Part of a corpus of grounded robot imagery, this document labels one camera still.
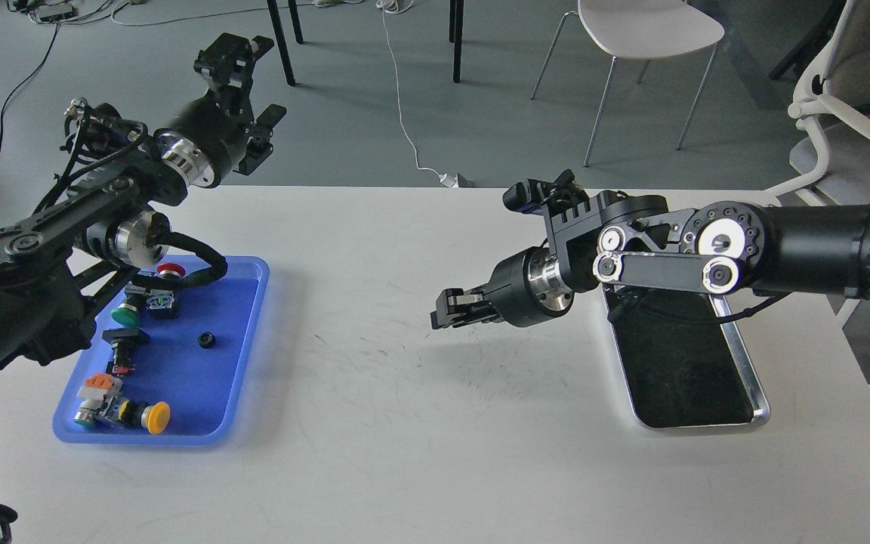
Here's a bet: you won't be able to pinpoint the white power adapter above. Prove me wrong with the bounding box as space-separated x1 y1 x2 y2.
439 173 474 188

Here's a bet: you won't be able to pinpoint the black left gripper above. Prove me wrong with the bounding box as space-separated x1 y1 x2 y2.
154 33 287 188

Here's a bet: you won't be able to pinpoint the black selector switch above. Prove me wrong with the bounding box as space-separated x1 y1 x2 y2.
101 327 150 376

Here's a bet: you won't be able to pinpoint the blue plastic tray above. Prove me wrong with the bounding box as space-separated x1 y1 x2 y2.
52 255 270 447

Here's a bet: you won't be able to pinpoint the white plastic chair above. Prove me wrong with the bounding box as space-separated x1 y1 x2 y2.
531 1 725 166

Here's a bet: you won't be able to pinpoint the white cable on floor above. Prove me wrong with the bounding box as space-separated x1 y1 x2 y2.
379 0 451 186

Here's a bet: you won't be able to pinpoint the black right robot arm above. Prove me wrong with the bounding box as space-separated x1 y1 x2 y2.
430 169 870 329

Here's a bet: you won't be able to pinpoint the yellow push button switch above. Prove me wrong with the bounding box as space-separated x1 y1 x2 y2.
73 397 171 436

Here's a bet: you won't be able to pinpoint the orange white contact block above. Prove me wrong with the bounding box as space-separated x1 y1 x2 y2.
76 372 123 400

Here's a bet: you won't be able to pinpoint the green push button switch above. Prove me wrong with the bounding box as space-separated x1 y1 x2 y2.
110 292 179 328

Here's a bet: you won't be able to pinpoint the black table legs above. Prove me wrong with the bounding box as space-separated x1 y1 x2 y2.
266 1 465 87

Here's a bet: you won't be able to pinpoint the red push button switch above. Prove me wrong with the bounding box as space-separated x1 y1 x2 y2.
132 262 186 292

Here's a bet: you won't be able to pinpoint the grey white office chair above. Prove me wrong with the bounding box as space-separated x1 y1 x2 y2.
765 0 870 209

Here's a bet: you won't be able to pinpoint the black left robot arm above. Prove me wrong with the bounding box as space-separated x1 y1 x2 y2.
0 33 286 369

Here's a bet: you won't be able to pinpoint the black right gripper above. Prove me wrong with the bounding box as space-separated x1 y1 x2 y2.
430 248 575 330

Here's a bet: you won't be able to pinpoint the black power strip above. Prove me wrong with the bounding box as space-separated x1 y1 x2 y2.
29 1 77 23

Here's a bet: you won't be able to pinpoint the black cable on floor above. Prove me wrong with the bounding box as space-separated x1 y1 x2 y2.
0 23 63 212

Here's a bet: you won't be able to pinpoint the shiny steel tray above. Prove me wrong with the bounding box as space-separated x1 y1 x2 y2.
602 286 771 433

